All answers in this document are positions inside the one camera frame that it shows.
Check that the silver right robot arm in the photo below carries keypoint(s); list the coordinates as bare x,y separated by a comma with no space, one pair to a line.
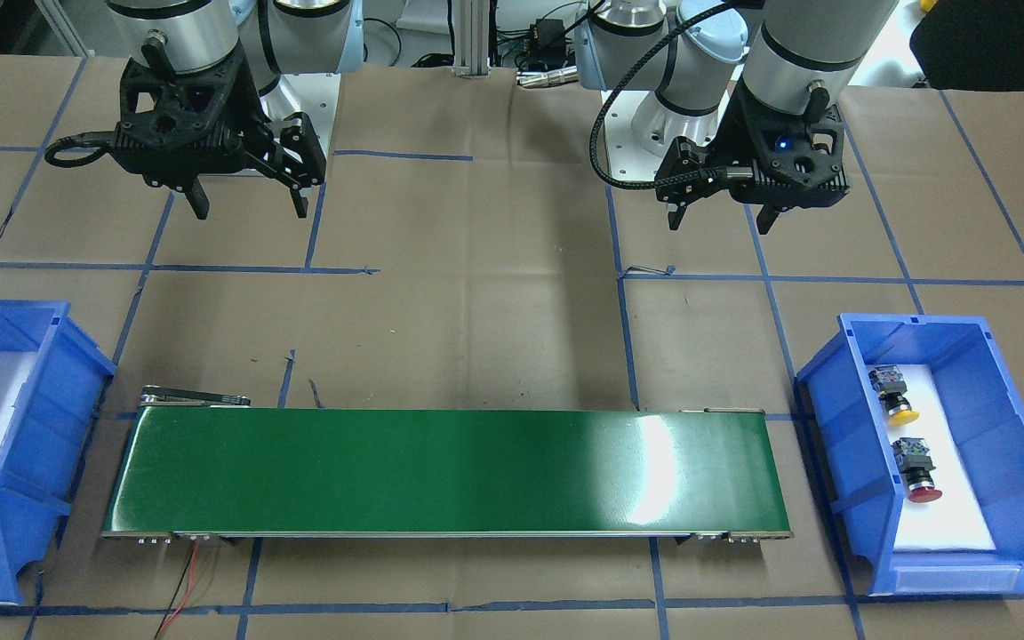
279,37

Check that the white foam pad source bin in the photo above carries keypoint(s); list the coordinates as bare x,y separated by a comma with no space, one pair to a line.
955,522

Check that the red push button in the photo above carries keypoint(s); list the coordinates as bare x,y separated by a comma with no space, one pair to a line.
914,462

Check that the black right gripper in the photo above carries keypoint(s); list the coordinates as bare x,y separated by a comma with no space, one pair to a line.
256,100

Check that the aluminium frame post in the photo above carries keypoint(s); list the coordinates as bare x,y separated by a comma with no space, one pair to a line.
472,33

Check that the blue empty destination bin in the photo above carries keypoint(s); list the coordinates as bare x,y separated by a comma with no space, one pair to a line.
42,445

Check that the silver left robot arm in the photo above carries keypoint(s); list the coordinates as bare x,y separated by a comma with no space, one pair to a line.
689,53

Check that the blue bin with buttons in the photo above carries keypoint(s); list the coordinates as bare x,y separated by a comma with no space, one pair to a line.
986,419

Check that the yellow push button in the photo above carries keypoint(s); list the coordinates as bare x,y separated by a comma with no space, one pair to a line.
890,386

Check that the green conveyor belt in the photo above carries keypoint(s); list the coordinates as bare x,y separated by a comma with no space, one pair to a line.
219,470

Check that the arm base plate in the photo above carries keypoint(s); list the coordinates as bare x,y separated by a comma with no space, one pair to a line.
638,130
316,95

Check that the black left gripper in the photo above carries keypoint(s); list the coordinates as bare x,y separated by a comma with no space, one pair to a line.
737,133

